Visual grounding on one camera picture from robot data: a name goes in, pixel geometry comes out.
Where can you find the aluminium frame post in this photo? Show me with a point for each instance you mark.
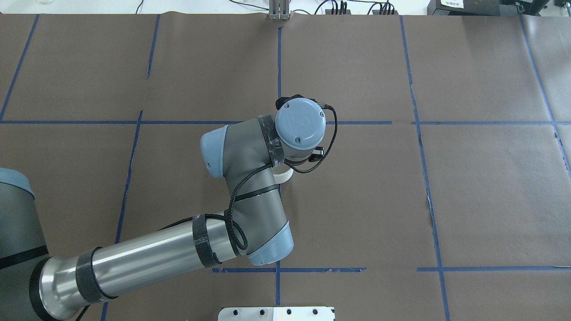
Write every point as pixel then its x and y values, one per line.
pixel 279 10

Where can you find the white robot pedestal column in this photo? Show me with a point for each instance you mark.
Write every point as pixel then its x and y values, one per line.
pixel 291 313

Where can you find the white smiley mug black handle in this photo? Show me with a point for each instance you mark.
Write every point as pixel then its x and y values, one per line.
pixel 282 173

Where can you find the black box on desk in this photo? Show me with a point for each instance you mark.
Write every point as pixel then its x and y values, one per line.
pixel 463 8

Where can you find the brown paper table cover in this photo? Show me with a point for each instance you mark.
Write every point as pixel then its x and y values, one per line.
pixel 446 195

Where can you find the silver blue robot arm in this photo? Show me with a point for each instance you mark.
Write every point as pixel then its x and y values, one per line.
pixel 36 286

